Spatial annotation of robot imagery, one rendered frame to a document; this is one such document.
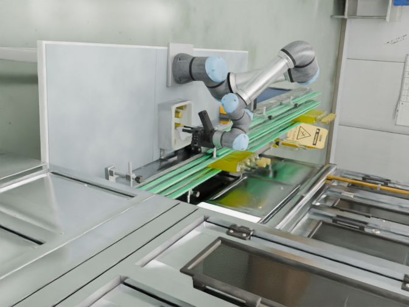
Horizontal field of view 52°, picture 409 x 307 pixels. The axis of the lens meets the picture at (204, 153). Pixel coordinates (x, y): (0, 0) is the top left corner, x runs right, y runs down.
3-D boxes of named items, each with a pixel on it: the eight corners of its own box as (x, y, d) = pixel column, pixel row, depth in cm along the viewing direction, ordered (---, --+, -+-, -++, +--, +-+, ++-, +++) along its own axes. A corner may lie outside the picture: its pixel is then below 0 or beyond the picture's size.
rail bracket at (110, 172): (95, 194, 169) (138, 208, 158) (92, 155, 164) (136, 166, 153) (103, 190, 173) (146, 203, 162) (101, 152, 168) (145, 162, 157)
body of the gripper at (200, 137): (189, 145, 199) (211, 150, 193) (189, 127, 196) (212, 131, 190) (198, 142, 205) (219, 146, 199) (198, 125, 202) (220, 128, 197)
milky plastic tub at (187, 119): (159, 148, 206) (173, 151, 202) (158, 103, 199) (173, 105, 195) (179, 140, 220) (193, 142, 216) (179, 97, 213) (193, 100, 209)
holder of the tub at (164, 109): (158, 158, 208) (171, 161, 204) (157, 103, 200) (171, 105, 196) (178, 149, 222) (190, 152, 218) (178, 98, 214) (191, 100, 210)
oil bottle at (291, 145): (269, 146, 298) (304, 153, 285) (269, 139, 296) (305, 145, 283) (272, 144, 302) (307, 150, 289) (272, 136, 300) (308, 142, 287)
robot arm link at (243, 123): (248, 104, 187) (240, 125, 183) (256, 117, 196) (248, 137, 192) (233, 102, 191) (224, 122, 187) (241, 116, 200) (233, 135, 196)
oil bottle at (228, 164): (204, 166, 223) (240, 175, 213) (205, 156, 222) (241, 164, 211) (210, 163, 228) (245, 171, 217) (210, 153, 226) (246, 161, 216)
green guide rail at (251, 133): (206, 152, 221) (219, 155, 217) (206, 150, 220) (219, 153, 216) (311, 100, 363) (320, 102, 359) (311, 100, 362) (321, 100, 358)
